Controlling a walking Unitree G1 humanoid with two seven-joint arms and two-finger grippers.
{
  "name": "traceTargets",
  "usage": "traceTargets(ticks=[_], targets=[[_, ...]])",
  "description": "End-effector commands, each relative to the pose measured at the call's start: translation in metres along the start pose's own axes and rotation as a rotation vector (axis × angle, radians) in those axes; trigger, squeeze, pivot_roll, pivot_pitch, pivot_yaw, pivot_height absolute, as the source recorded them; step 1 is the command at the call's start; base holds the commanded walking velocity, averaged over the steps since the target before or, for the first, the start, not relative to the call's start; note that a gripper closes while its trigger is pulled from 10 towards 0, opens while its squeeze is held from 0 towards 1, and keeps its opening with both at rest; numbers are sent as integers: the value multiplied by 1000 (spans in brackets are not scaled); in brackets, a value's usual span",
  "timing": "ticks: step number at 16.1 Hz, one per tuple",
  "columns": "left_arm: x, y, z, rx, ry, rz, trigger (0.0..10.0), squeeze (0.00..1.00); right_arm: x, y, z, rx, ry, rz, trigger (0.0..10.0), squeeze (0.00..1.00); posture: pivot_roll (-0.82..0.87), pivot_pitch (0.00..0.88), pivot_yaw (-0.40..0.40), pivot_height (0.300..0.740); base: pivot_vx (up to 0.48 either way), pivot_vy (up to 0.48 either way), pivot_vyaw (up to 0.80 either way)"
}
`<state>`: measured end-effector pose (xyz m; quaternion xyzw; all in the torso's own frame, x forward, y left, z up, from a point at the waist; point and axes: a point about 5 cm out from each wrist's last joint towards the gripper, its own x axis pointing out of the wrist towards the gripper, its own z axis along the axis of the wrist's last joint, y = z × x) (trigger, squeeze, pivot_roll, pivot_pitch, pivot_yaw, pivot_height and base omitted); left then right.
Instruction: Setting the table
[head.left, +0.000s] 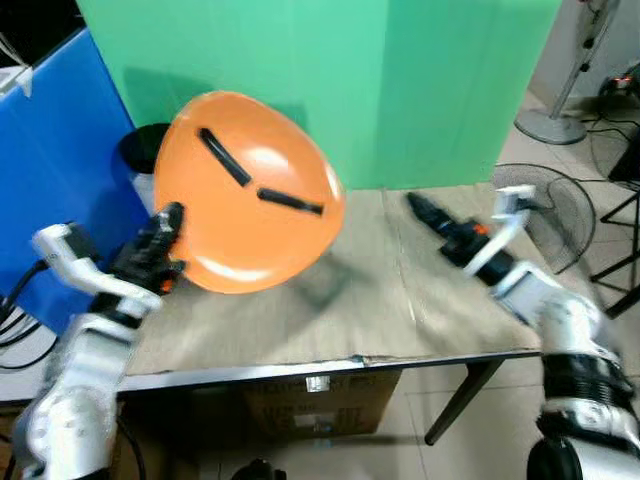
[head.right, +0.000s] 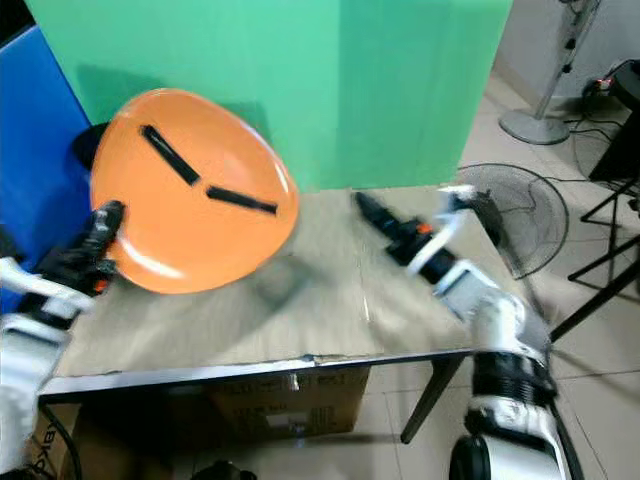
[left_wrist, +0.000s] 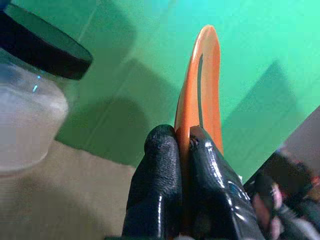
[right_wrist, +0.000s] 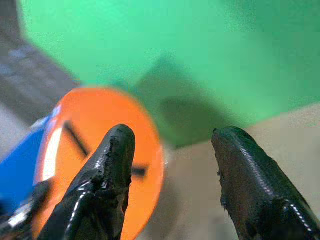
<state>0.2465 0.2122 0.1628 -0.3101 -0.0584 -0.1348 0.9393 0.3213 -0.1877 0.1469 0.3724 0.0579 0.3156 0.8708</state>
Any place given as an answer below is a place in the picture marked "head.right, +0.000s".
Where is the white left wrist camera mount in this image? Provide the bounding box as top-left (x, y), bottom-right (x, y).
top-left (0, 256), bottom-right (97, 317)

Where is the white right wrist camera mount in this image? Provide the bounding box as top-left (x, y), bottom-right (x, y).
top-left (410, 185), bottom-right (493, 287)

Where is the printed cardboard box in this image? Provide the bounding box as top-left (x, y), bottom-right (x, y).
top-left (210, 365), bottom-right (371, 436)

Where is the blue partition panel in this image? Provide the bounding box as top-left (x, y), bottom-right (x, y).
top-left (0, 25), bottom-right (106, 316)

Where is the orange plastic bowl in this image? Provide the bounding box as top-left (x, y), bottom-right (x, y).
top-left (90, 88), bottom-right (301, 296)

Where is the black table leg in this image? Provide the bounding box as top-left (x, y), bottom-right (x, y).
top-left (400, 355), bottom-right (466, 444)

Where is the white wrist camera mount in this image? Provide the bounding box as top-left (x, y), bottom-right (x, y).
top-left (410, 185), bottom-right (493, 287)
top-left (0, 256), bottom-right (97, 317)

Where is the black device with red light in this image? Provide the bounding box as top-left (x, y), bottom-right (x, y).
top-left (582, 60), bottom-right (640, 183)

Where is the green partition panel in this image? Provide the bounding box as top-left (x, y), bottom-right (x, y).
top-left (25, 0), bottom-right (516, 193)

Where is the round wire fan cage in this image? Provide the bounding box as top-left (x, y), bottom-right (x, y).
top-left (455, 163), bottom-right (569, 279)

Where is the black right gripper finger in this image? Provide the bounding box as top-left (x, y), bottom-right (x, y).
top-left (360, 192), bottom-right (409, 237)
top-left (355, 194), bottom-right (399, 247)

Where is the grey left robot foot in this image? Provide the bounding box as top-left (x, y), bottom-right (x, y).
top-left (190, 460), bottom-right (241, 480)

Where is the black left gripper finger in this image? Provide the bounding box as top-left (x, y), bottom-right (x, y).
top-left (84, 200), bottom-right (127, 253)

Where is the beige table cloth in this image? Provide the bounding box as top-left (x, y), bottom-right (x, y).
top-left (50, 188), bottom-right (501, 379)

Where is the black metal stand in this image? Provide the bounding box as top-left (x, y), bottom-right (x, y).
top-left (550, 180), bottom-right (640, 341)

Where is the grey standing fan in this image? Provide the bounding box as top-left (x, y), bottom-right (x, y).
top-left (500, 0), bottom-right (601, 146)

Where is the black round bin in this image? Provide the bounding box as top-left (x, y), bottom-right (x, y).
top-left (72, 122), bottom-right (111, 173)

